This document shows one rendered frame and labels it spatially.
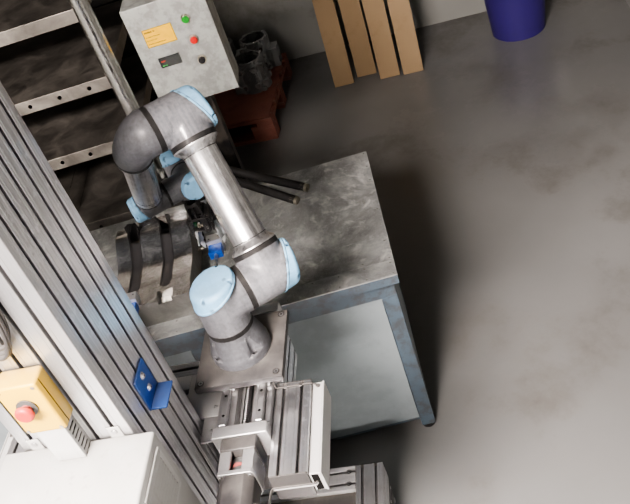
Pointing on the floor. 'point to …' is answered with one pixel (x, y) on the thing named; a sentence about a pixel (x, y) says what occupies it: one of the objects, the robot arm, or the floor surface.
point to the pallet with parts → (256, 89)
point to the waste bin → (515, 18)
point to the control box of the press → (185, 53)
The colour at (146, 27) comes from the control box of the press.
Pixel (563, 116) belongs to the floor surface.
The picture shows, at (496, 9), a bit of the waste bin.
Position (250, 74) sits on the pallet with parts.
